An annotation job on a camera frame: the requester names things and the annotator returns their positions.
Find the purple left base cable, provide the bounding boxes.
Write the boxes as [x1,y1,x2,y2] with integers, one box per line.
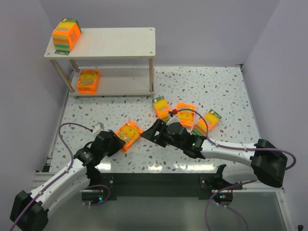
[84,184,112,206]

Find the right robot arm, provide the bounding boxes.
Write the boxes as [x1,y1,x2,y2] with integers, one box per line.
[141,119,287,188]

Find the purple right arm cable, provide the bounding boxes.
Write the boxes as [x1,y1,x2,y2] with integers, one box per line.
[177,109,297,170]

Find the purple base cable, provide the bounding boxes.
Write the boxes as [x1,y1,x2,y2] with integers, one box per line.
[84,184,112,206]
[204,179,257,231]

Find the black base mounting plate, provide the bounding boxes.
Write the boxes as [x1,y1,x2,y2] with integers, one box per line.
[99,173,231,200]

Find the orange round sponge box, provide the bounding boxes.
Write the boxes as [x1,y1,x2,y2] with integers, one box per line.
[77,69,101,94]
[115,120,143,153]
[177,102,196,129]

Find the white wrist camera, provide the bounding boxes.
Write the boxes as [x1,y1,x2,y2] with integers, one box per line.
[92,122,104,136]
[168,109,178,119]

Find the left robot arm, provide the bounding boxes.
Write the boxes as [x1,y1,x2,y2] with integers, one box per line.
[10,130,125,231]

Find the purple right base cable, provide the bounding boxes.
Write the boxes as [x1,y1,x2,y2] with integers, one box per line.
[204,179,257,231]

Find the multicolour sponge pack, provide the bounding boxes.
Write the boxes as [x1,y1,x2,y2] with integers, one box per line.
[51,18,82,55]
[192,109,221,136]
[152,96,171,123]

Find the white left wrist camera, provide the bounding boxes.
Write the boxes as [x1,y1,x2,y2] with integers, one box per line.
[92,122,104,136]

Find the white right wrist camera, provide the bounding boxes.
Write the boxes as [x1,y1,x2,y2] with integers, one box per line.
[168,109,178,119]

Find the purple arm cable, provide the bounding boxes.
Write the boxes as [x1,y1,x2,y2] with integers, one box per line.
[177,109,297,170]
[8,122,97,231]

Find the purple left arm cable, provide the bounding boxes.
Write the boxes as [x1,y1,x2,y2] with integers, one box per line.
[8,122,97,231]

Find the white two-tier shelf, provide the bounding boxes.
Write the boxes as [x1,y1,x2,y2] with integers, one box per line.
[44,27,156,98]

